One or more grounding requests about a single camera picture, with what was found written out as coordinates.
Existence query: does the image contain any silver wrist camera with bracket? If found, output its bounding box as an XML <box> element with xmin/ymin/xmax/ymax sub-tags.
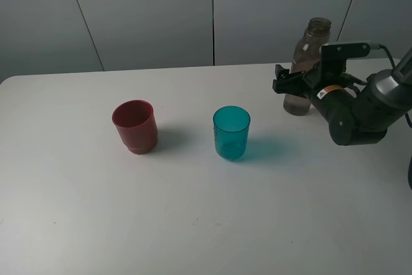
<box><xmin>319</xmin><ymin>42</ymin><xmax>371</xmax><ymax>79</ymax></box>

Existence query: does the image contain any brown translucent water bottle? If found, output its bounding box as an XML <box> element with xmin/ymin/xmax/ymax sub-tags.
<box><xmin>283</xmin><ymin>17</ymin><xmax>332</xmax><ymax>116</ymax></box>

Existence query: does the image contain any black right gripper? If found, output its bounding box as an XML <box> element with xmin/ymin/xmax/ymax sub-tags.
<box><xmin>272</xmin><ymin>62</ymin><xmax>354</xmax><ymax>123</ymax></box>

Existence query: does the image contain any red plastic cup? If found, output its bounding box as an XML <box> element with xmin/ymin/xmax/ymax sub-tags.
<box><xmin>112</xmin><ymin>100</ymin><xmax>158</xmax><ymax>155</ymax></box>

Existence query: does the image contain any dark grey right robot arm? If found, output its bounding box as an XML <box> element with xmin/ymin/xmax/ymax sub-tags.
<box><xmin>272</xmin><ymin>42</ymin><xmax>411</xmax><ymax>146</ymax></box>

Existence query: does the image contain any black camera cable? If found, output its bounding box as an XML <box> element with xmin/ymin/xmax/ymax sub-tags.
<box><xmin>342</xmin><ymin>43</ymin><xmax>412</xmax><ymax>128</ymax></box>

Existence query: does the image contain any teal translucent plastic cup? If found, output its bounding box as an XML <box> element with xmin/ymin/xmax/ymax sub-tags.
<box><xmin>212</xmin><ymin>106</ymin><xmax>251</xmax><ymax>160</ymax></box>

